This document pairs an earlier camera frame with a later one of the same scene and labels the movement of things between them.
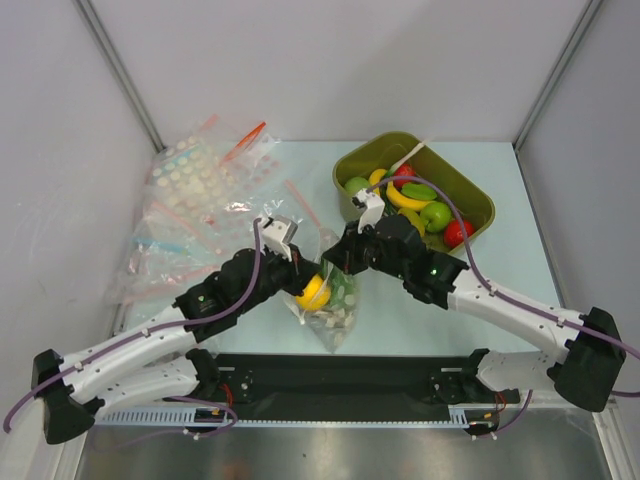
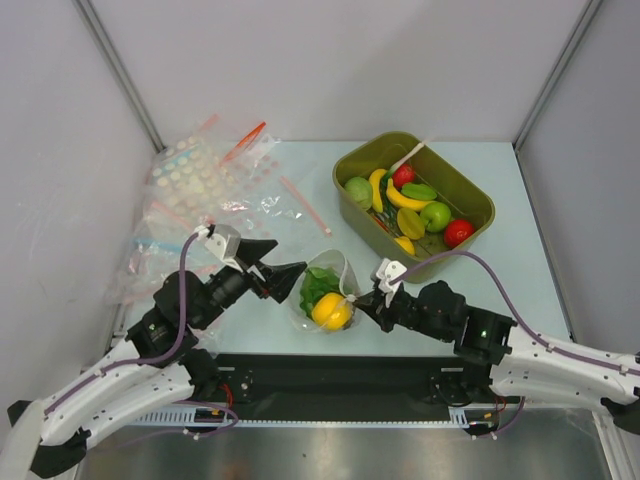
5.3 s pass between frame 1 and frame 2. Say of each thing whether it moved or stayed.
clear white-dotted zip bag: moved
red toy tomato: stayed
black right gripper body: moved
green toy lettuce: moved
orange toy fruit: moved
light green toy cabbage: stayed
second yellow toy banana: stayed
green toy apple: stayed
